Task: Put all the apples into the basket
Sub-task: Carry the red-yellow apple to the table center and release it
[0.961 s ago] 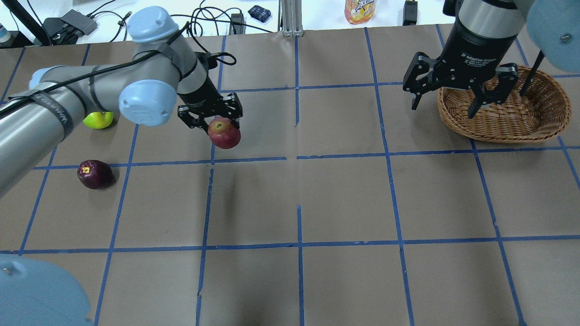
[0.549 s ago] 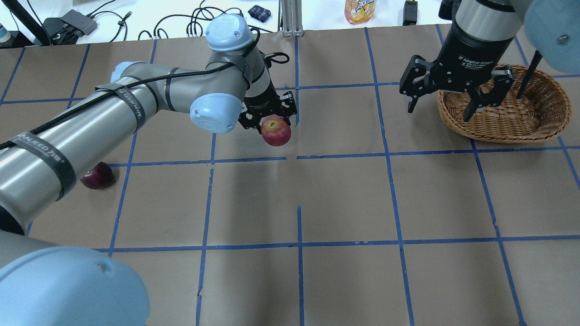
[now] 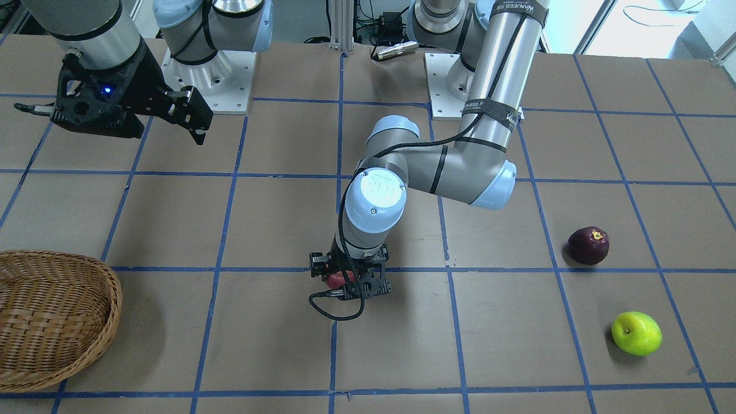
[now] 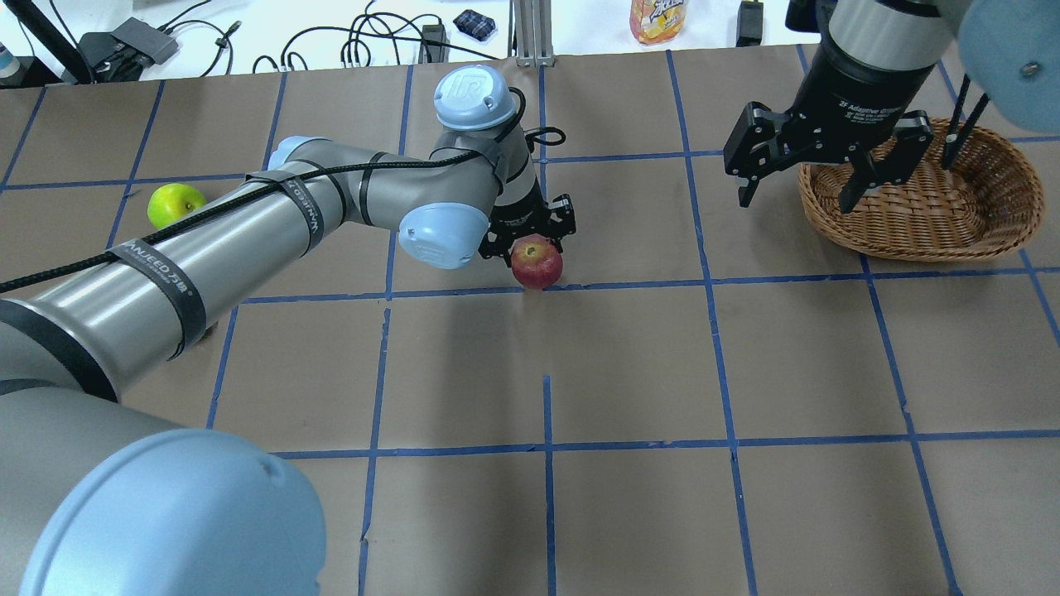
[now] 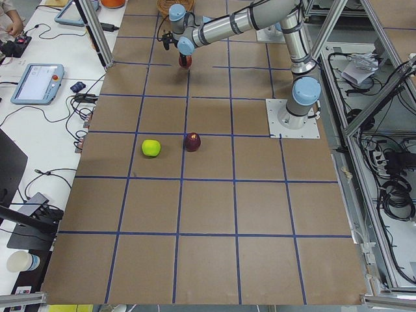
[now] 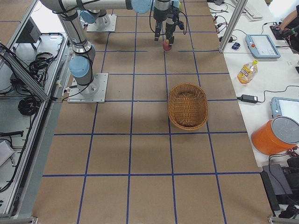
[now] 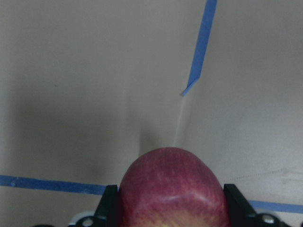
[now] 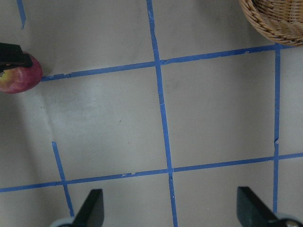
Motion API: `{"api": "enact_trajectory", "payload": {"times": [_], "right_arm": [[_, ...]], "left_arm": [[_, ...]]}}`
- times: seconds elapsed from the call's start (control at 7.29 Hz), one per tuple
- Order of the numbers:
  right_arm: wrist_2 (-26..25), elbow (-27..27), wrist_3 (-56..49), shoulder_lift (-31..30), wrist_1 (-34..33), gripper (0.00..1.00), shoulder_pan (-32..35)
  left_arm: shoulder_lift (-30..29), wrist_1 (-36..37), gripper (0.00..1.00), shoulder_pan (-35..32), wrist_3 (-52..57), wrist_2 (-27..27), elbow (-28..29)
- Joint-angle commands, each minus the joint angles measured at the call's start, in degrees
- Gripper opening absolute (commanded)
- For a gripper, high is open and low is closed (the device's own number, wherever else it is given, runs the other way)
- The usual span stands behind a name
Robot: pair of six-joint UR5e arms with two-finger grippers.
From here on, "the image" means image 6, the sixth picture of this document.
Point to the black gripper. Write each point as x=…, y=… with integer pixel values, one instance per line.
x=169, y=26

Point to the red yellow apple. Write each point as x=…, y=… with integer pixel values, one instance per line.
x=166, y=45

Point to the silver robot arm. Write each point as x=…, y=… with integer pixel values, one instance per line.
x=81, y=66

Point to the wicker basket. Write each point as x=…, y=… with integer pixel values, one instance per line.
x=187, y=106

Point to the dark blue pouch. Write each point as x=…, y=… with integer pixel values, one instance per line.
x=236, y=46

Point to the orange drink bottle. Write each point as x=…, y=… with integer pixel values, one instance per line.
x=247, y=72

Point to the left teach pendant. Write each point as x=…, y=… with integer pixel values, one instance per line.
x=262, y=47

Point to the teach pendant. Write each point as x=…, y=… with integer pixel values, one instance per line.
x=262, y=47
x=287, y=107

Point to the right teach pendant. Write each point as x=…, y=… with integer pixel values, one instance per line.
x=287, y=107

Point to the orange bucket with lid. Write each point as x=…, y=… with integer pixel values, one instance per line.
x=277, y=135

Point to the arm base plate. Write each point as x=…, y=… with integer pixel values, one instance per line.
x=104, y=24

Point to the aluminium frame post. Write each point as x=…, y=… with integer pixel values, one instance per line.
x=232, y=24

